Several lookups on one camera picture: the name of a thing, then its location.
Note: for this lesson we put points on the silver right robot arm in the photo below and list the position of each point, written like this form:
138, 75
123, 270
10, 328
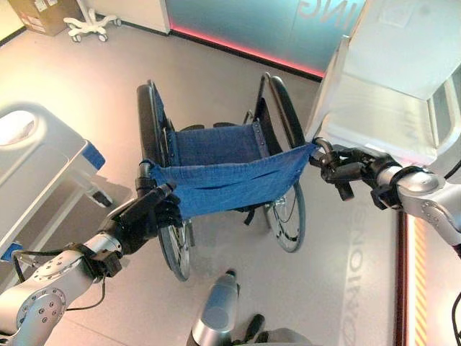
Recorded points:
421, 198

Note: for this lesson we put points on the blue fabric wheelchair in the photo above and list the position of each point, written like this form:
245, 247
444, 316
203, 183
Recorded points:
223, 176

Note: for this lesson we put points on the white wheeled stand base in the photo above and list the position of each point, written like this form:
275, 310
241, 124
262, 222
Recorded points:
91, 25

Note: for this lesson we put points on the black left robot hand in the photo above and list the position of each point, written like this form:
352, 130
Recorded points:
144, 220

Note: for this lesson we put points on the white hospital bed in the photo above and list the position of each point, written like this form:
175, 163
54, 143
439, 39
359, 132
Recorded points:
43, 169

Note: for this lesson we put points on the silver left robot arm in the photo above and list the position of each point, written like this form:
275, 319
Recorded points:
54, 284

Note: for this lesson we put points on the dark robot foot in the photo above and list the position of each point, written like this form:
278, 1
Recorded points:
254, 329

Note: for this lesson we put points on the brown cardboard box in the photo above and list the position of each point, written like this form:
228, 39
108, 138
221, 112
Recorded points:
43, 16

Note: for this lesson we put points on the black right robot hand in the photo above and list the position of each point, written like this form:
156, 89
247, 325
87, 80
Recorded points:
351, 164

